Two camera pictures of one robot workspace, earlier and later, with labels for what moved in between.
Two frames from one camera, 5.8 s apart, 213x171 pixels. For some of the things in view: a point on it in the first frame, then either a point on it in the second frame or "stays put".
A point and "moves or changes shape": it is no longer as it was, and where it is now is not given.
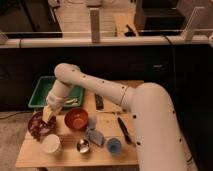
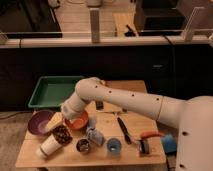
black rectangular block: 99,102 stays put
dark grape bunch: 38,127 to 62,134
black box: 159,17 stays put
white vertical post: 95,25 stays put
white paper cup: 51,143 moves or changes shape
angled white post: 188,31 stays put
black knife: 127,137 stays put
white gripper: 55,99 to 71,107
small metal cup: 83,145 stays put
